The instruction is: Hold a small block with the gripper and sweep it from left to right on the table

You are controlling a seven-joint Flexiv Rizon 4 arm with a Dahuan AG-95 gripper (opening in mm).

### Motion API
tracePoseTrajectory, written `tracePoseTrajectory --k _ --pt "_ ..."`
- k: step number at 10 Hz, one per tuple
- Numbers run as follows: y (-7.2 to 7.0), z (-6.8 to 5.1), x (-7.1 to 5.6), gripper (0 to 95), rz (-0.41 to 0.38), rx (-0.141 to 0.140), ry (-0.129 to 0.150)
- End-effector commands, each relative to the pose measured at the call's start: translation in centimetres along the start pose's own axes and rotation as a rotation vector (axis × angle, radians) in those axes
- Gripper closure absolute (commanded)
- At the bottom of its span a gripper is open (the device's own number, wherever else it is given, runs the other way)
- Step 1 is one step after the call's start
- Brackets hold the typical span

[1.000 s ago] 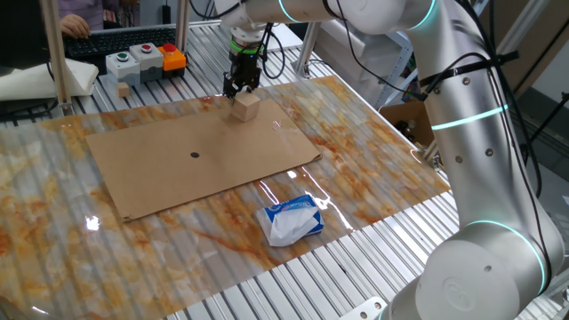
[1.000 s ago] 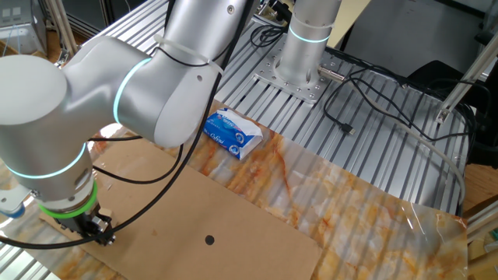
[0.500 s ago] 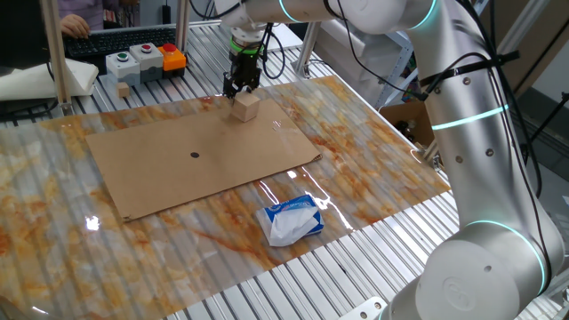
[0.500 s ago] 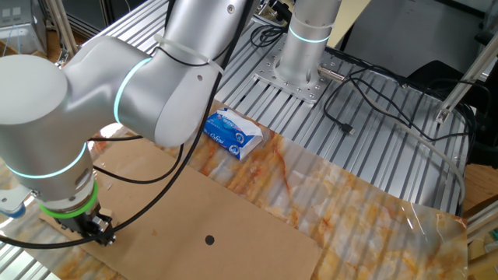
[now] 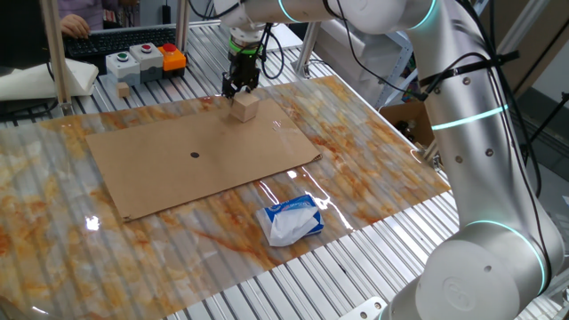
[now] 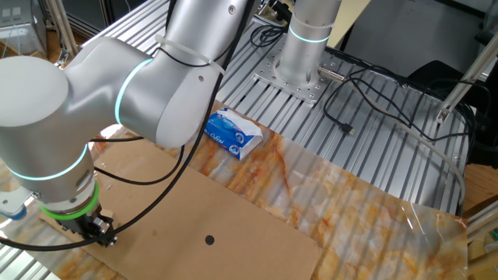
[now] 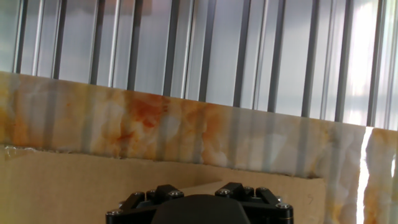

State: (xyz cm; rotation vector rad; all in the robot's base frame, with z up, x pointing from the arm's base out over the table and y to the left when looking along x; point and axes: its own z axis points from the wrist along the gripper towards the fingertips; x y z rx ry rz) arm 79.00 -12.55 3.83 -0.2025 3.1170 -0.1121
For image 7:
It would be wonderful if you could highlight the orange marble pattern mat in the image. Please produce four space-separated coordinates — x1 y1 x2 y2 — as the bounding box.
0 70 398 224

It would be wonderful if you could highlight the brown cardboard sheet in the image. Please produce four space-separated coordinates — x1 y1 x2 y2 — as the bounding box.
0 144 327 224

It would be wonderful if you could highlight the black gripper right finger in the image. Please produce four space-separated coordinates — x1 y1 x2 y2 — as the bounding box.
214 182 294 224

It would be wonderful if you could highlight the light wooden cube block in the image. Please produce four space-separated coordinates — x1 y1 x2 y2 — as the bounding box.
178 180 224 197

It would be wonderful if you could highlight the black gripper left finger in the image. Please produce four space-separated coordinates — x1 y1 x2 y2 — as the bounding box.
105 184 185 224

